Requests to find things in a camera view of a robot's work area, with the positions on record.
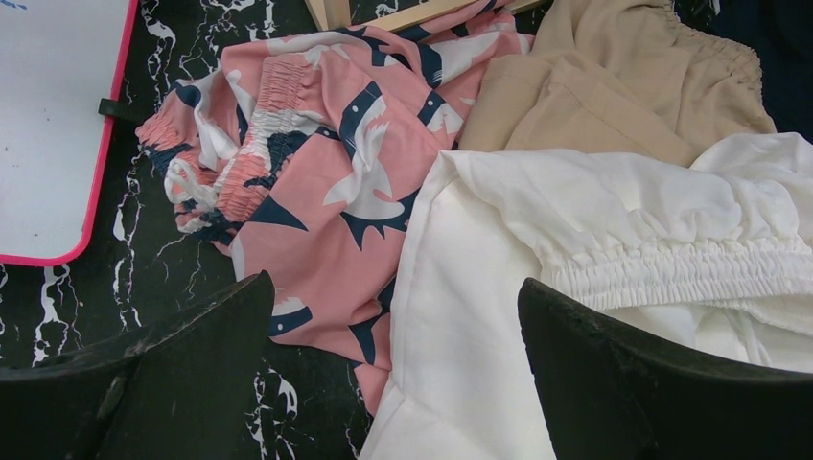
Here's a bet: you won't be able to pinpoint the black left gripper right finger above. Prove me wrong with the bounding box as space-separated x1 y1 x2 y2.
518 278 812 459

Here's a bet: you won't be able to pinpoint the pink shark print shorts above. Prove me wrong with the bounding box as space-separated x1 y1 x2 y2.
136 1 533 413

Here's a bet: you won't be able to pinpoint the white shorts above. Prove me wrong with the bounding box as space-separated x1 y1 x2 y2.
360 133 812 459

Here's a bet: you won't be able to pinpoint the pink framed whiteboard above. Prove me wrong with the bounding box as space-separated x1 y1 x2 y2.
1 0 138 266

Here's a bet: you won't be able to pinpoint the navy blue hanging shorts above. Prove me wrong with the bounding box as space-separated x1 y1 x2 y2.
674 0 812 141

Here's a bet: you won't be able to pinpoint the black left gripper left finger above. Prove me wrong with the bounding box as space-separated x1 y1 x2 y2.
1 272 275 459

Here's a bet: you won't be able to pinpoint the wooden clothes rack frame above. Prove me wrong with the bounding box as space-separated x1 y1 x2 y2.
304 0 547 33

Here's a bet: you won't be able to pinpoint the beige shorts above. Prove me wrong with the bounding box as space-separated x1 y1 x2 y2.
459 1 776 167

